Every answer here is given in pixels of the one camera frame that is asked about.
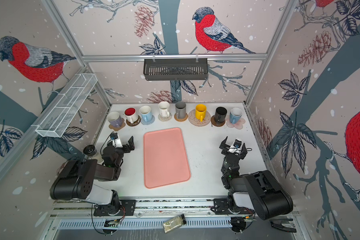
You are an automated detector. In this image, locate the tan paw shaped coaster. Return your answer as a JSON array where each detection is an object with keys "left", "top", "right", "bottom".
[{"left": 108, "top": 119, "right": 127, "bottom": 132}]

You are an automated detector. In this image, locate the pink flower shaped coaster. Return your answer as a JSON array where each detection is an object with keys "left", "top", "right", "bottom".
[{"left": 226, "top": 118, "right": 246, "bottom": 130}]

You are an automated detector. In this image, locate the dark brown glossy coaster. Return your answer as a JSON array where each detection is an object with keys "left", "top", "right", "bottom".
[{"left": 126, "top": 116, "right": 141, "bottom": 127}]

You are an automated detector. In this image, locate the brown round wooden coaster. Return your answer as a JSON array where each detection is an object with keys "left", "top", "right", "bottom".
[{"left": 211, "top": 117, "right": 226, "bottom": 127}]

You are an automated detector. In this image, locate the black mug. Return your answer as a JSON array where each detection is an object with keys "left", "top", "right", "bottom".
[{"left": 214, "top": 107, "right": 228, "bottom": 121}]

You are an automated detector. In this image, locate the grey round felt coaster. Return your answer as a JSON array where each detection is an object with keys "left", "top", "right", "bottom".
[{"left": 141, "top": 116, "right": 155, "bottom": 125}]

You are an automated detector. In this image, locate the white purple handled mug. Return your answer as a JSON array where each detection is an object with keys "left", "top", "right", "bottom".
[{"left": 107, "top": 111, "right": 123, "bottom": 128}]

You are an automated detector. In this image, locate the red interior white mug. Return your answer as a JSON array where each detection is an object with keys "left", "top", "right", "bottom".
[{"left": 124, "top": 108, "right": 139, "bottom": 124}]

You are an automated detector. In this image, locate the white blue handled mug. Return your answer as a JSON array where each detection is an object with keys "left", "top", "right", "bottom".
[{"left": 229, "top": 108, "right": 243, "bottom": 124}]

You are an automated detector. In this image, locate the light blue mug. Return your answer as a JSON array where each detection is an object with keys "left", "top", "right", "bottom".
[{"left": 139, "top": 106, "right": 153, "bottom": 121}]

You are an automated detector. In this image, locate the yellow mug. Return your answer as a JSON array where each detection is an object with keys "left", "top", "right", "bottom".
[{"left": 195, "top": 104, "right": 207, "bottom": 122}]

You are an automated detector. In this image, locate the round bunny print coaster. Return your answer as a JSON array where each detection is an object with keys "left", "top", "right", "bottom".
[{"left": 188, "top": 109, "right": 211, "bottom": 127}]

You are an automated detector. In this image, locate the multicolour zigzag woven coaster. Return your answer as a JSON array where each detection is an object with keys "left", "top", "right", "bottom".
[{"left": 158, "top": 114, "right": 172, "bottom": 122}]

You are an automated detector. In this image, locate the white faceted mug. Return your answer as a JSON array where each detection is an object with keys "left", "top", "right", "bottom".
[{"left": 158, "top": 101, "right": 170, "bottom": 118}]

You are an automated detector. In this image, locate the grey mug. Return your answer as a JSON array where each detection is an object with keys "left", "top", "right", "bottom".
[{"left": 175, "top": 102, "right": 187, "bottom": 120}]

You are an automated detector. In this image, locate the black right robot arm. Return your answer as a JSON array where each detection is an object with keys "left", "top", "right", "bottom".
[{"left": 219, "top": 138, "right": 294, "bottom": 220}]

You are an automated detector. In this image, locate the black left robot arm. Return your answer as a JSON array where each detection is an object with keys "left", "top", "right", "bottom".
[{"left": 50, "top": 133, "right": 135, "bottom": 209}]

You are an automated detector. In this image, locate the brown rattan woven coaster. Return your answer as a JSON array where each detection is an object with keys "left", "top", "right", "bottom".
[{"left": 174, "top": 113, "right": 188, "bottom": 122}]

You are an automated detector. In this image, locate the black lid spice jar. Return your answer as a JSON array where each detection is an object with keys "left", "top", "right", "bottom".
[{"left": 83, "top": 145, "right": 102, "bottom": 161}]

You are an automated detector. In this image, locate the pink rectangular tray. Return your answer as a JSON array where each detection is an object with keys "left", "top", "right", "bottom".
[{"left": 144, "top": 128, "right": 191, "bottom": 189}]

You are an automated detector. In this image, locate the fallen spice jar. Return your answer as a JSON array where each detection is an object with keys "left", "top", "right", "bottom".
[{"left": 163, "top": 214, "right": 187, "bottom": 234}]

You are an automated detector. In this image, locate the black clamp tool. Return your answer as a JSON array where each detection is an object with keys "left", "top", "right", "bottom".
[{"left": 270, "top": 219, "right": 297, "bottom": 233}]

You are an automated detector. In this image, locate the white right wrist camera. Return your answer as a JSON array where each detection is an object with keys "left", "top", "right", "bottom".
[{"left": 229, "top": 139, "right": 242, "bottom": 155}]

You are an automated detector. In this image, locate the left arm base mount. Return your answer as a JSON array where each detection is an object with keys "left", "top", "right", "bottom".
[{"left": 91, "top": 190, "right": 137, "bottom": 235}]

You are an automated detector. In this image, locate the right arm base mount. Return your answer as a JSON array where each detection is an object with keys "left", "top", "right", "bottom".
[{"left": 210, "top": 192, "right": 256, "bottom": 233}]

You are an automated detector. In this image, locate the white wire mesh shelf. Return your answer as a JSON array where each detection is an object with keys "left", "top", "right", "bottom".
[{"left": 36, "top": 73, "right": 98, "bottom": 138}]

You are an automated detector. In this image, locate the black hanging wire basket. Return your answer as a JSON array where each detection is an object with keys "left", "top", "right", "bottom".
[{"left": 143, "top": 58, "right": 209, "bottom": 81}]

